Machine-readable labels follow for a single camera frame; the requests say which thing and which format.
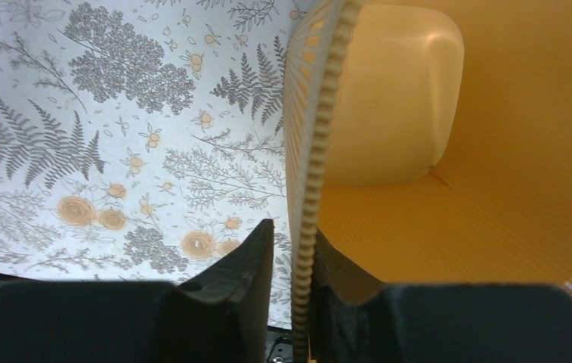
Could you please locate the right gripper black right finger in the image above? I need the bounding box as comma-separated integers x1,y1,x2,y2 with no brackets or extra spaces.
309,233,572,362

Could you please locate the floral patterned table mat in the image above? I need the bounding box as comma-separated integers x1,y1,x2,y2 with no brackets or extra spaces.
0,0,312,328

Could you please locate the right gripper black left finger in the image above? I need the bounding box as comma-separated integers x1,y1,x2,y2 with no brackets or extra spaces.
0,219,274,362

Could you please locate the yellow slatted waste basket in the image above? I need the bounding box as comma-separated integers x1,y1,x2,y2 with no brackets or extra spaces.
283,1,572,362

